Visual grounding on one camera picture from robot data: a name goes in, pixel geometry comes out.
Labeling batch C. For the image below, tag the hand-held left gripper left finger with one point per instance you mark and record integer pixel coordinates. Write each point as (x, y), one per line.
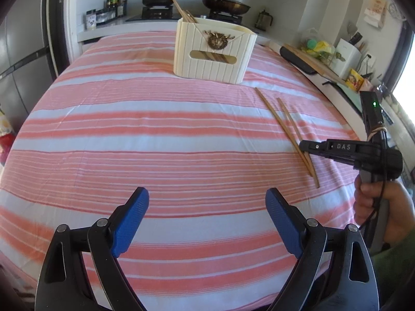
(129, 222)

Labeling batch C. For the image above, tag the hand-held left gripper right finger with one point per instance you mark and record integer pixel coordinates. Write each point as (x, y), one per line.
(285, 225)

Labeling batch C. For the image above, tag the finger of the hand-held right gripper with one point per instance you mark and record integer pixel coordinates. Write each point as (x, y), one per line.
(313, 146)

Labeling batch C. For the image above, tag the white ribbed utensil holder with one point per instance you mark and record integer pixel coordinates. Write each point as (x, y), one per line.
(214, 58)

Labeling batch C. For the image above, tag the bunch of wooden chopsticks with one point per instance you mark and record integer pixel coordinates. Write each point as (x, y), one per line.
(180, 6)

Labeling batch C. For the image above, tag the person's right forearm green sleeve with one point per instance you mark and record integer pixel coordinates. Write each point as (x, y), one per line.
(395, 275)

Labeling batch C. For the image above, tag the person's right hand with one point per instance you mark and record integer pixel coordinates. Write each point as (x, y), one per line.
(364, 201)

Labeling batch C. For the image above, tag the wooden cutting board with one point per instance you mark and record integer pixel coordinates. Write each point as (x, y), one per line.
(324, 69)

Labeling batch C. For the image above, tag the yellow snack packet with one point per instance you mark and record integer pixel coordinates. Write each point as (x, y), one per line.
(355, 79)

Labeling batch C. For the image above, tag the black oblong bar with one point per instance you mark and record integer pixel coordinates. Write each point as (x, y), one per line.
(298, 60)

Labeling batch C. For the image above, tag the pink white striped cloth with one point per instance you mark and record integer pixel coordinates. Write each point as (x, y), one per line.
(162, 136)

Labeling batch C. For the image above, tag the white knife holder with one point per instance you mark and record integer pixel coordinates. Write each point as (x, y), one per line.
(347, 58)

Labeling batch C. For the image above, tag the plastic bag of produce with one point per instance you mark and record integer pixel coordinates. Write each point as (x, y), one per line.
(316, 45)

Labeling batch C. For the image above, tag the set of kitchen knives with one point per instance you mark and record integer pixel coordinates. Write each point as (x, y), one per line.
(358, 40)

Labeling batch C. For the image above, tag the dark french press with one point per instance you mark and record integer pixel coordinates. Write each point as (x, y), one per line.
(263, 21)

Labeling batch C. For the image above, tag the red and white fabric item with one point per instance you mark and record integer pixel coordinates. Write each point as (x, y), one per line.
(5, 136)

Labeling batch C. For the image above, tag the black wok with glass lid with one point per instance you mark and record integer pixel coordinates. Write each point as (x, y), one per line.
(225, 5)

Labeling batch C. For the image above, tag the black gas stove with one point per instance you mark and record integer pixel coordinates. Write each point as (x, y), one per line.
(155, 14)

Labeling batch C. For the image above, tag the grey refrigerator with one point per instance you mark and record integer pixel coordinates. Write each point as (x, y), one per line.
(22, 45)

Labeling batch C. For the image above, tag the group of condiment bottles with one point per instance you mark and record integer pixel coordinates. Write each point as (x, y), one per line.
(115, 3)

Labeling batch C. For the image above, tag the white wall socket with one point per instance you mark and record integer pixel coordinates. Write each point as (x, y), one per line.
(370, 61)

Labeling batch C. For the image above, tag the wall paper calendar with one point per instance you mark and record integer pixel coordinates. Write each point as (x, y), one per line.
(376, 9)

